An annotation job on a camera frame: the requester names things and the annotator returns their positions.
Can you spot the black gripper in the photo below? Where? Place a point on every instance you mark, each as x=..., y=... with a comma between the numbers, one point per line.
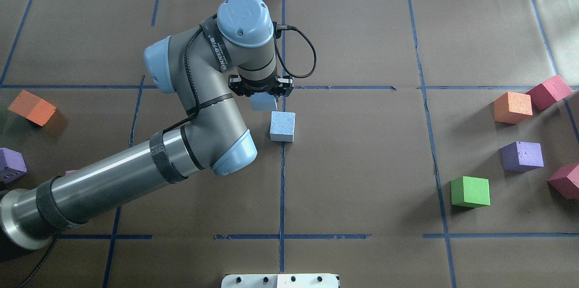
x=237, y=86

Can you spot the light blue foam block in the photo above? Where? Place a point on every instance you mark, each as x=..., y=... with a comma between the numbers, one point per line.
x=282, y=128

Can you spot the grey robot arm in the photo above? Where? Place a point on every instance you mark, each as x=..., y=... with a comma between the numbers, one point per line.
x=230, y=53

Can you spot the green foam block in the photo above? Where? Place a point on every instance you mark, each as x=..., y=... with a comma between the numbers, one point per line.
x=470, y=192

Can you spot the orange foam block right side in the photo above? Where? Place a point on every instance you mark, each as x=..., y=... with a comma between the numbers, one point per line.
x=513, y=108

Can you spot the orange foam block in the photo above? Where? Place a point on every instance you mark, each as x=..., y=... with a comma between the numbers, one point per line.
x=33, y=108
x=513, y=108

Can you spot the purple foam block right side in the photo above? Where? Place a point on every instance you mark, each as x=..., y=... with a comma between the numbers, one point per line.
x=522, y=156

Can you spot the purple foam block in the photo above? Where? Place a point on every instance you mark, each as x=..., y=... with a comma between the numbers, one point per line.
x=12, y=165
x=522, y=156

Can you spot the orange foam block left side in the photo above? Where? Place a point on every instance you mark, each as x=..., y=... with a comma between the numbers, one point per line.
x=33, y=108

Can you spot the dark red foam block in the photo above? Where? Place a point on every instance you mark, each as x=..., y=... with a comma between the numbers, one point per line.
x=549, y=92

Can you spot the purple foam block left side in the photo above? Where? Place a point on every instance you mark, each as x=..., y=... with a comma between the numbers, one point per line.
x=12, y=165

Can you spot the crimson foam block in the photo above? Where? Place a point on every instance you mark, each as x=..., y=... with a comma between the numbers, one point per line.
x=566, y=181

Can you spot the white camera stand post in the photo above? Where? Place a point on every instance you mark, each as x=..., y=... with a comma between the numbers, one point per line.
x=303, y=280

